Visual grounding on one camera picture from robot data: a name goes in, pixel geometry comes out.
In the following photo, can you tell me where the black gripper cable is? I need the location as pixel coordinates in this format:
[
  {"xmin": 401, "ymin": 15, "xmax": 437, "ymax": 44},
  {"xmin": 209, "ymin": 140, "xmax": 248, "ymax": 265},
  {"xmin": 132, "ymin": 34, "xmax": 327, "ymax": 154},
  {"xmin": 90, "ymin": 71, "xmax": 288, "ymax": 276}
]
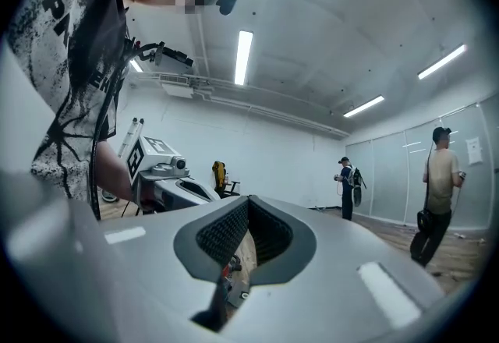
[{"xmin": 88, "ymin": 41, "xmax": 167, "ymax": 221}]

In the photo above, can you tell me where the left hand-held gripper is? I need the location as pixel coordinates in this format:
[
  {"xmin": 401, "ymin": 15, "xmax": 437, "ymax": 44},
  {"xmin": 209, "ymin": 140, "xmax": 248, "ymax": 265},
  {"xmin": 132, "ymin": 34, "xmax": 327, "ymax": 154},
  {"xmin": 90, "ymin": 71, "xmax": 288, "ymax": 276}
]
[{"xmin": 126, "ymin": 134, "xmax": 221, "ymax": 214}]

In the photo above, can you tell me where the red black vacuum cleaner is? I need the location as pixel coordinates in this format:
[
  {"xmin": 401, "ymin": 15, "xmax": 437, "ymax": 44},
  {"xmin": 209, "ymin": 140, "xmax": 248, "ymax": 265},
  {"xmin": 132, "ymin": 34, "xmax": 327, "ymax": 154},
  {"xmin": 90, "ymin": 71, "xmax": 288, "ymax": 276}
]
[{"xmin": 221, "ymin": 255, "xmax": 243, "ymax": 284}]

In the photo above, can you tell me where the white folding ladder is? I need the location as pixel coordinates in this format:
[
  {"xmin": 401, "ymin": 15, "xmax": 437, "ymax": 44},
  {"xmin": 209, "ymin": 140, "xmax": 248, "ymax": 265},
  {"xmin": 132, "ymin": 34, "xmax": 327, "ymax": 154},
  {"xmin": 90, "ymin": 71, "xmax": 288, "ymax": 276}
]
[{"xmin": 118, "ymin": 117, "xmax": 146, "ymax": 159}]

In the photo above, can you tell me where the white ceiling conduit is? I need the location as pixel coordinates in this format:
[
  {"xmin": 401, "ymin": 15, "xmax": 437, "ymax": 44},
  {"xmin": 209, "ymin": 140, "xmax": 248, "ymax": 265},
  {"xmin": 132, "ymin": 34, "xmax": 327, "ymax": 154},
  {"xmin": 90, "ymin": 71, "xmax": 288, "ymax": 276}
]
[{"xmin": 194, "ymin": 76, "xmax": 352, "ymax": 138}]

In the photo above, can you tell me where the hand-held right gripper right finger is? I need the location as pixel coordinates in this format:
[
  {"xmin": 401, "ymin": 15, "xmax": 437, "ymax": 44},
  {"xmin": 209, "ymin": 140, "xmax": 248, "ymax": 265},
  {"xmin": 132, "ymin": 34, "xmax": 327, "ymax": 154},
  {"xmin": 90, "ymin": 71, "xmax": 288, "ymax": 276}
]
[{"xmin": 218, "ymin": 195, "xmax": 448, "ymax": 343}]

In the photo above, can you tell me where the white ceiling air conditioner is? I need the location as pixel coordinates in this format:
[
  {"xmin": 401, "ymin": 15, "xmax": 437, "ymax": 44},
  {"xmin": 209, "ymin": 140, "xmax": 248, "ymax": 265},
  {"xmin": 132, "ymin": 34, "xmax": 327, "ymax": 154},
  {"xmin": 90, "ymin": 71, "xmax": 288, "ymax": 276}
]
[{"xmin": 138, "ymin": 47, "xmax": 214, "ymax": 101}]

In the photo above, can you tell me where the person's black white printed t-shirt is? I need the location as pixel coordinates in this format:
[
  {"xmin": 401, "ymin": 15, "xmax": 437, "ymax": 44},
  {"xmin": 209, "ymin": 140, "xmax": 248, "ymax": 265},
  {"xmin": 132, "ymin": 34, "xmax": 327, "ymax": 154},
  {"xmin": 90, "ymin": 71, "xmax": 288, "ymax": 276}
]
[{"xmin": 2, "ymin": 0, "xmax": 129, "ymax": 200}]

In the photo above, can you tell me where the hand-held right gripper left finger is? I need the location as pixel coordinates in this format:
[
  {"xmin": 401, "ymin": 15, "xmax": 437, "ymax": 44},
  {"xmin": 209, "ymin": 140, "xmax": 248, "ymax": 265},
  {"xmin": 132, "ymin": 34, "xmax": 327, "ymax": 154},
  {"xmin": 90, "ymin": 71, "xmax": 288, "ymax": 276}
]
[{"xmin": 0, "ymin": 169, "xmax": 250, "ymax": 343}]

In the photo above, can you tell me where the person's left forearm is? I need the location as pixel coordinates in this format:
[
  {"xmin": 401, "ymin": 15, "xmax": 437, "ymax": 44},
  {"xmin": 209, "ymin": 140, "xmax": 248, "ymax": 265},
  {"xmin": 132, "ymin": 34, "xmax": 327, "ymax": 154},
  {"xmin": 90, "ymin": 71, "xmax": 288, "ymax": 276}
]
[{"xmin": 95, "ymin": 140, "xmax": 134, "ymax": 203}]

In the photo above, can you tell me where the white paper notice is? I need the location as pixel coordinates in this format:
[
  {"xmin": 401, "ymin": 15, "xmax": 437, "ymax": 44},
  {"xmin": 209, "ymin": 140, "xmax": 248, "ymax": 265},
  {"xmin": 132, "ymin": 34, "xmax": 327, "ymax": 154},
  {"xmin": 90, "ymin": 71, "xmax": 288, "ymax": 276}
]
[{"xmin": 465, "ymin": 136, "xmax": 484, "ymax": 167}]

